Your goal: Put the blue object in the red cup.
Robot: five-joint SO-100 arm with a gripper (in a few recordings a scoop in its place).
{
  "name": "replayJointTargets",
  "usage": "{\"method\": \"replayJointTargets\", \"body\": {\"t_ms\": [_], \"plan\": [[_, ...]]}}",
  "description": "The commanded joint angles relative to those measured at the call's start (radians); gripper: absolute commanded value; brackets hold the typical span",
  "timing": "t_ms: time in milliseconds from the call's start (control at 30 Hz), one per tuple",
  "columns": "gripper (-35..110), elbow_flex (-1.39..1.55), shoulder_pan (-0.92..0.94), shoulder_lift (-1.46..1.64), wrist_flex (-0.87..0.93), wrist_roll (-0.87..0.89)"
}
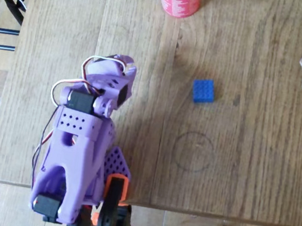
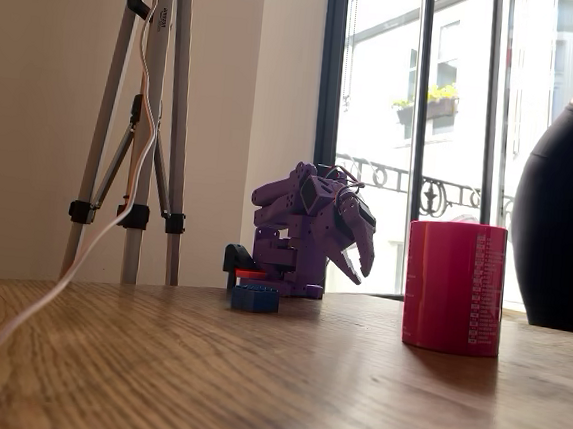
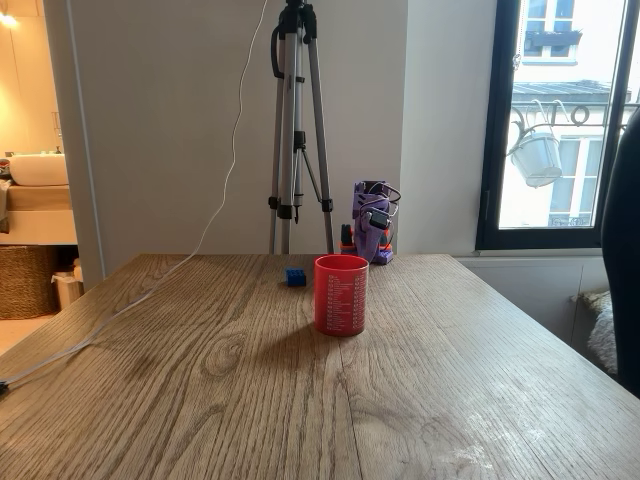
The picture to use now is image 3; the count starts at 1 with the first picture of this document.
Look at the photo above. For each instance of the black office chair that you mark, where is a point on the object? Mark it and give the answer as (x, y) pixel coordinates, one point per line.
(622, 275)

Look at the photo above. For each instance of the red mug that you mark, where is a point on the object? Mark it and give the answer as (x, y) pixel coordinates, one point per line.
(341, 300)

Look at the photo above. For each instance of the wicker basket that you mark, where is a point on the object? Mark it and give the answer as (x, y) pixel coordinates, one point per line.
(25, 282)

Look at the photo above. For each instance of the wooden vanity counter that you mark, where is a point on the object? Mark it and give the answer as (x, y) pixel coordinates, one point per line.
(37, 197)

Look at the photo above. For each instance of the ornate iron window railing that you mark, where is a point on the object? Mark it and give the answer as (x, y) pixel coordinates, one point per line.
(575, 115)

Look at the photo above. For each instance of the grey black camera tripod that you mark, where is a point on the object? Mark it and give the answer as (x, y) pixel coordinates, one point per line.
(286, 125)

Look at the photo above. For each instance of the white hanging flower pot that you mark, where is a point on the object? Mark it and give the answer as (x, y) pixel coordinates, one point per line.
(537, 157)

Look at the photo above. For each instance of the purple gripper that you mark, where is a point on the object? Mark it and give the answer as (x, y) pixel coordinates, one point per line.
(370, 231)

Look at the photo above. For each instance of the black orange table clamp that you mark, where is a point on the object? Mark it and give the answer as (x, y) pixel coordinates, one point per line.
(346, 237)
(385, 246)

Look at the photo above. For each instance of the black window frame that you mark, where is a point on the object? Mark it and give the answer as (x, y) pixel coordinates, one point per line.
(490, 125)

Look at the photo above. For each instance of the purple robot arm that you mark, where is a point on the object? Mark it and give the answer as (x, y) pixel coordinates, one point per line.
(359, 200)

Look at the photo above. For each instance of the white waste bin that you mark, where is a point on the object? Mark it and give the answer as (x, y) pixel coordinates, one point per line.
(67, 287)

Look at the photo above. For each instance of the white washbasin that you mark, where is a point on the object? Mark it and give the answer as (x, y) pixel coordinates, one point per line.
(39, 169)

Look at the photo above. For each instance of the furry beige cushion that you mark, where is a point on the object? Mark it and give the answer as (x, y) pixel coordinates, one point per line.
(600, 330)

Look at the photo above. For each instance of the blue toy brick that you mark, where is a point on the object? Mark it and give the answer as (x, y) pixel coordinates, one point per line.
(295, 278)

